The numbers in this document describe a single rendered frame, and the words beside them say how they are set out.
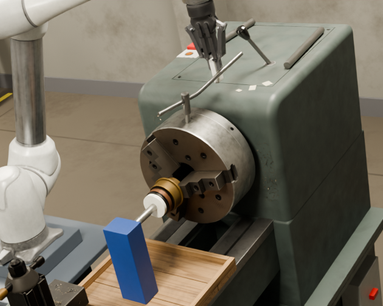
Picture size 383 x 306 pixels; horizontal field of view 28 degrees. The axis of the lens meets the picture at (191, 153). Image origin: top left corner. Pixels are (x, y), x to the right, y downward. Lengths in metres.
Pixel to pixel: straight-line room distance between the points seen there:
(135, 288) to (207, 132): 0.46
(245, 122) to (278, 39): 0.45
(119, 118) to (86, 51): 0.65
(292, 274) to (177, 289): 0.46
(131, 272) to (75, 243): 0.63
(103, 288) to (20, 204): 0.46
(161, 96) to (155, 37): 2.92
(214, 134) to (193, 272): 0.38
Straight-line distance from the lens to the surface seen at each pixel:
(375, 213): 2.84
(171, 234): 2.33
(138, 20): 5.22
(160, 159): 2.10
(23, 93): 2.47
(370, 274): 2.75
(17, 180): 2.43
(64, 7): 2.16
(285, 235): 2.29
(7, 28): 2.21
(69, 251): 2.56
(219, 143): 2.05
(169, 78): 2.35
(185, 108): 2.06
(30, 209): 2.46
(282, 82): 2.17
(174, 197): 2.04
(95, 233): 2.63
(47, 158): 2.57
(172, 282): 2.08
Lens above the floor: 2.13
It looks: 28 degrees down
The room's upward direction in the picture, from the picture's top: 12 degrees counter-clockwise
